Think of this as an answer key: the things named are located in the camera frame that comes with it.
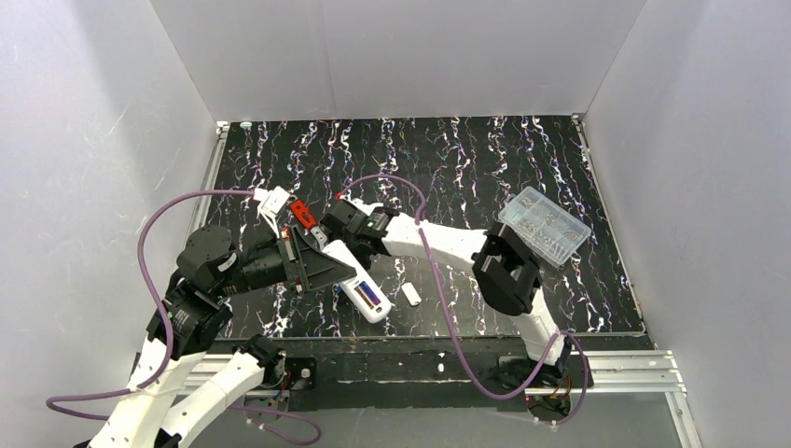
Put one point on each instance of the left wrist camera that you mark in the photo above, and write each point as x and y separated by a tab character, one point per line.
270	202

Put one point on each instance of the purple battery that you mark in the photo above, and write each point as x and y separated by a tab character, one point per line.
369	295

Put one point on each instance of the white plastic faucet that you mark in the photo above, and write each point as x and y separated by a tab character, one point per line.
366	208

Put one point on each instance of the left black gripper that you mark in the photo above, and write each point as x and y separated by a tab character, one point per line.
292	260

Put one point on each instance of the white battery cover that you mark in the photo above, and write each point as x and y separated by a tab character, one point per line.
411	294

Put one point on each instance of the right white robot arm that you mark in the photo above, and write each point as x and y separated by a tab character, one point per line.
506	270

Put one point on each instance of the white remote control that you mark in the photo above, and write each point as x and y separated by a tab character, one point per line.
339	251

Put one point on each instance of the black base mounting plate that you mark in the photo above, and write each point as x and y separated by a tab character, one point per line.
307	393

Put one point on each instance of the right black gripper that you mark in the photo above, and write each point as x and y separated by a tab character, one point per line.
337	218

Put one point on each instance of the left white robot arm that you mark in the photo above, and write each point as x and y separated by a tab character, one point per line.
210	269

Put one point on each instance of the clear plastic screw box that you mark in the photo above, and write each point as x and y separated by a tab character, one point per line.
551	232

